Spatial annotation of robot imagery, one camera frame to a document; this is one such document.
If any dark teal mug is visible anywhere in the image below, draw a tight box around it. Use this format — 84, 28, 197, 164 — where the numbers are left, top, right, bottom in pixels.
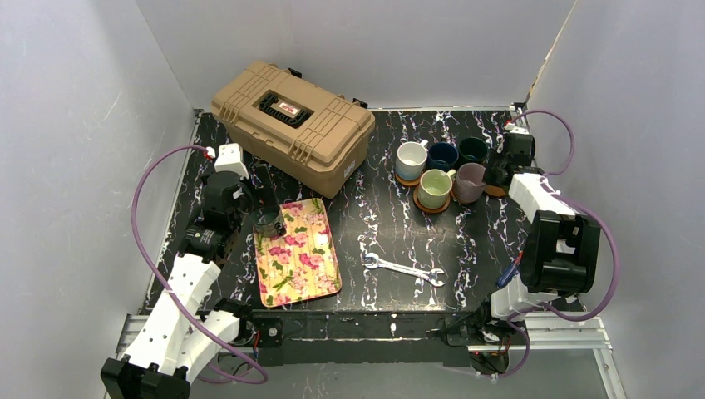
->
456, 137, 489, 167

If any ringed orange wooden coaster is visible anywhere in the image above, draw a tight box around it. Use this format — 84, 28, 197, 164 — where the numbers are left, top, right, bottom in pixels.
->
484, 185, 507, 198

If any lilac mug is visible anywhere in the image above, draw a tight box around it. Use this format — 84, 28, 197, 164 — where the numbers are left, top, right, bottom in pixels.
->
453, 163, 486, 204

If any navy blue mug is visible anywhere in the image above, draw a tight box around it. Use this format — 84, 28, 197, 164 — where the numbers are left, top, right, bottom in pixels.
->
426, 142, 459, 171

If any pale green mug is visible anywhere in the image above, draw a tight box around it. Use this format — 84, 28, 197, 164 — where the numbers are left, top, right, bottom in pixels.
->
417, 170, 456, 209

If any ringed brown wooden coaster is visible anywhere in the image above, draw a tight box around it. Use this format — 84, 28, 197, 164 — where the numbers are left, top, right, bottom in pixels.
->
413, 188, 451, 214

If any white mug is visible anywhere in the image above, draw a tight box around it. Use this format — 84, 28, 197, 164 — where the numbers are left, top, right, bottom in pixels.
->
395, 140, 428, 181

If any light orange wooden coaster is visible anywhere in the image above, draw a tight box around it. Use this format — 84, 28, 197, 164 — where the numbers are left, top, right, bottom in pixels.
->
394, 173, 421, 187

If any dark grey mug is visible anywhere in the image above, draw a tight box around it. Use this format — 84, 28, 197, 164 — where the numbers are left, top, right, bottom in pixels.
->
250, 205, 287, 239

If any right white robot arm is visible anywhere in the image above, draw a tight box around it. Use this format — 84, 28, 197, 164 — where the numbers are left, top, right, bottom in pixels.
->
483, 128, 601, 328

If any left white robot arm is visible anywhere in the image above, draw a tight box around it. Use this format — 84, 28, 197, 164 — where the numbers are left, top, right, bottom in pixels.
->
101, 160, 259, 398

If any tan plastic toolbox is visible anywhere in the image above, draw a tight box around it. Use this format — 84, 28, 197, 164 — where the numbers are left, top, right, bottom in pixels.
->
210, 61, 376, 199

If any floral serving tray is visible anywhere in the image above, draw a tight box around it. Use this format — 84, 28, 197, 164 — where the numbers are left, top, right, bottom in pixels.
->
254, 198, 342, 308

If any yellow blue screwdriver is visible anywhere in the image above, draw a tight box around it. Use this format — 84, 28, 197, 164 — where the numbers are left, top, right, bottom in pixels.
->
495, 252, 523, 288

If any silver double-ended wrench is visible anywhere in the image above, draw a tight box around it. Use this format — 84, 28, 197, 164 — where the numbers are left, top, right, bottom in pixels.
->
362, 253, 446, 288

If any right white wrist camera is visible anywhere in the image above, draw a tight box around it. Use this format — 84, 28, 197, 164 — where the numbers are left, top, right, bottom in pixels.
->
495, 121, 532, 154

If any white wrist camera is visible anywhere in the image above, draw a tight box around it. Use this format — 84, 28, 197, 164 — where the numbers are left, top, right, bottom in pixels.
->
495, 121, 532, 154
205, 143, 249, 179

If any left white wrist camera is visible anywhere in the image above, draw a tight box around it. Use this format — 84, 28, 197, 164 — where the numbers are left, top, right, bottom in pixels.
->
205, 143, 249, 179

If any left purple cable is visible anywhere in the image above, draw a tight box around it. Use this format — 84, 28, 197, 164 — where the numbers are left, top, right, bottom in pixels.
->
131, 145, 270, 386

